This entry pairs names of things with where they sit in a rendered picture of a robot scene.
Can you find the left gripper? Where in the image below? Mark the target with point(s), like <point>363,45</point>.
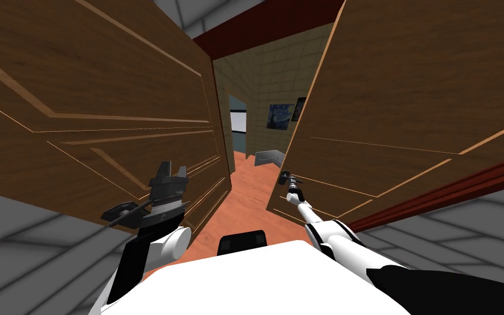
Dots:
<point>166,199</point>

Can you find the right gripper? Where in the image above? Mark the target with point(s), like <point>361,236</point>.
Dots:
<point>294,187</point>

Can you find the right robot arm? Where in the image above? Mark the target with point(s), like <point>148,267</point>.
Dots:
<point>344,245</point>

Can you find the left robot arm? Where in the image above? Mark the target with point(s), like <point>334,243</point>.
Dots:
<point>164,249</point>

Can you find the grey angular block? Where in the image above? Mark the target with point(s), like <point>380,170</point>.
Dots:
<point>267,157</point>

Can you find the blue night sky picture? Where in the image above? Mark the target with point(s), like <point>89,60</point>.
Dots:
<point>280,116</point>

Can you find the dark framed picture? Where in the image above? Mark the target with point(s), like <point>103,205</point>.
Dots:
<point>299,109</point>

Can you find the white window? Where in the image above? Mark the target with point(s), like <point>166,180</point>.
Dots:
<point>238,121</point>

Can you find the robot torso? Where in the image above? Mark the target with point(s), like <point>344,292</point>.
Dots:
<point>256,284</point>

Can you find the brown wooden door leaf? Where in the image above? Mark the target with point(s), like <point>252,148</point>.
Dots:
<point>81,109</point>
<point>400,122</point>

